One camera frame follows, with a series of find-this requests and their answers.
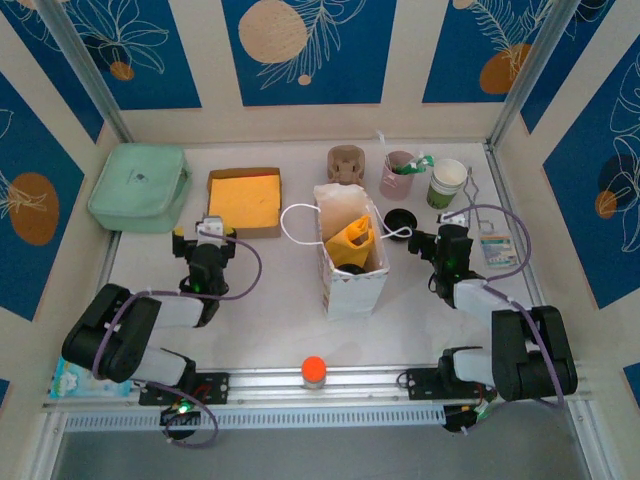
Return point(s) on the mint green zip case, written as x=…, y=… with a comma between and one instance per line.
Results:
x=140, y=190

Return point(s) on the white wrapped straw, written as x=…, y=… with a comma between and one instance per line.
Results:
x=381, y=145

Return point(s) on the aluminium frame post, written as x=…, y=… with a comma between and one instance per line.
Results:
x=540, y=50
x=85, y=65

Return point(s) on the blue wet wipes pack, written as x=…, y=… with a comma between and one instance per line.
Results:
x=70, y=382

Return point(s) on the white paper bag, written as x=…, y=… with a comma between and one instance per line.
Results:
x=355, y=300

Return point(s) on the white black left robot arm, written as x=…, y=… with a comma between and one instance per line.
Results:
x=175, y=310

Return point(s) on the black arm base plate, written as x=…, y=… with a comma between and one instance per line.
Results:
x=215, y=387
x=420, y=382

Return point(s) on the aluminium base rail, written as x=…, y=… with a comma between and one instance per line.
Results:
x=360, y=382

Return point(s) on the brown cardboard box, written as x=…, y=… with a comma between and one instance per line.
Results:
x=250, y=234

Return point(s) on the black controller board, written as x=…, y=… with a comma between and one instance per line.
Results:
x=460, y=420
x=180, y=415

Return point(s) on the green paper cup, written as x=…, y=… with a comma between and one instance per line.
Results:
x=437, y=197
x=450, y=175

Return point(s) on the yellow foam pad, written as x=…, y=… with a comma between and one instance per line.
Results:
x=240, y=200

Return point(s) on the pink cup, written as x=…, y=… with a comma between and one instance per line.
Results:
x=395, y=187

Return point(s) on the green white wrapped stirrer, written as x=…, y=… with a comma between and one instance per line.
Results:
x=417, y=164

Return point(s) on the brown pulp cup carrier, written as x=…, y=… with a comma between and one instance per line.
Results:
x=346, y=165

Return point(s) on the sugar packets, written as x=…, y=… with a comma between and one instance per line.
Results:
x=500, y=250

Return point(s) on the yellow paper napkin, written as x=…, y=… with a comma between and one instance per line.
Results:
x=350, y=240

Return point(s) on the orange push button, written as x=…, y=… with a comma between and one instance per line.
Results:
x=314, y=369

